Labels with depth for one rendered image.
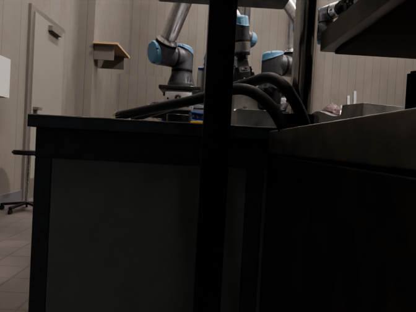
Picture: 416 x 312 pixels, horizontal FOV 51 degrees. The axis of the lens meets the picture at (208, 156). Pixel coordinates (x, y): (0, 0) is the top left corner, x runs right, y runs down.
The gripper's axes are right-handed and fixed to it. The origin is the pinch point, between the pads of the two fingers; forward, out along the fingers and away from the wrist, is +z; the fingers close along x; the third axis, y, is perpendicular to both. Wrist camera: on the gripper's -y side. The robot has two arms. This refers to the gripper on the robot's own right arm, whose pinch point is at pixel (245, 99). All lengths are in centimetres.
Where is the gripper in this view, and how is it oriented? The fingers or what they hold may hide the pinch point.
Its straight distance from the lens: 191.1
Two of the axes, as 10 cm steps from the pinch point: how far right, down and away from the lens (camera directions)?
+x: -10.0, 0.8, -0.2
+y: -0.3, -1.7, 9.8
